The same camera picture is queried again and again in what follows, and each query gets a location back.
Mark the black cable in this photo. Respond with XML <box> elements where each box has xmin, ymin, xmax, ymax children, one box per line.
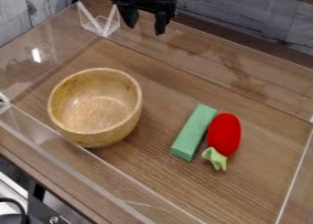
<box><xmin>0</xmin><ymin>197</ymin><xmax>29</xmax><ymax>224</ymax></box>

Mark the green rectangular block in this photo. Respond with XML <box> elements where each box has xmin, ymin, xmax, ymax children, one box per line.
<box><xmin>169</xmin><ymin>104</ymin><xmax>218</xmax><ymax>161</ymax></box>

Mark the clear acrylic tray wall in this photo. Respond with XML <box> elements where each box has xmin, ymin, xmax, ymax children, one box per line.
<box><xmin>0</xmin><ymin>92</ymin><xmax>313</xmax><ymax>224</ymax></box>

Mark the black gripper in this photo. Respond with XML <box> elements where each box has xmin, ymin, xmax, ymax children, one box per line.
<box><xmin>112</xmin><ymin>0</ymin><xmax>177</xmax><ymax>36</ymax></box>

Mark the red plush fruit green leaf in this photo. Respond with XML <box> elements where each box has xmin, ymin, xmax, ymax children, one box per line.
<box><xmin>202</xmin><ymin>113</ymin><xmax>242</xmax><ymax>171</ymax></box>

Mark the wooden bowl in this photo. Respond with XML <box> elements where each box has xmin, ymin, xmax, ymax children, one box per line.
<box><xmin>46</xmin><ymin>68</ymin><xmax>143</xmax><ymax>148</ymax></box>

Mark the black metal table leg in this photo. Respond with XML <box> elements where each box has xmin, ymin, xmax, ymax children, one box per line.
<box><xmin>28</xmin><ymin>180</ymin><xmax>46</xmax><ymax>202</ymax></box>

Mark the clear acrylic corner bracket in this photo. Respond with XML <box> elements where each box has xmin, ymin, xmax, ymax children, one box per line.
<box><xmin>77</xmin><ymin>1</ymin><xmax>120</xmax><ymax>37</ymax></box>

